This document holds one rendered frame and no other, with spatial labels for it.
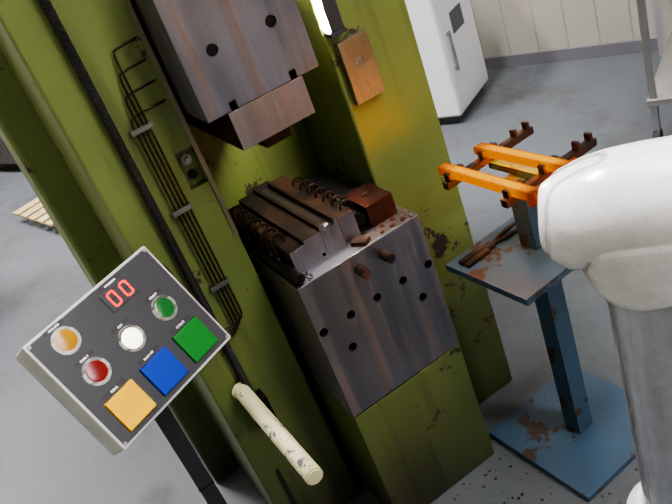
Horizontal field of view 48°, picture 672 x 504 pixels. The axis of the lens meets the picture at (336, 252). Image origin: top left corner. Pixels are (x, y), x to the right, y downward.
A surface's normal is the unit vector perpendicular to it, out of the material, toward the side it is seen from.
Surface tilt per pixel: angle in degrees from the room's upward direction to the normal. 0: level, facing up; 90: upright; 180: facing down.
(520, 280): 0
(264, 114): 90
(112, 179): 90
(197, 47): 90
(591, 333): 0
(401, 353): 90
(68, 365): 60
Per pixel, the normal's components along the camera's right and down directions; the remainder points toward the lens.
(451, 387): 0.49, 0.30
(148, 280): 0.52, -0.36
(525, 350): -0.32, -0.81
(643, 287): -0.29, 0.61
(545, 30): -0.51, 0.58
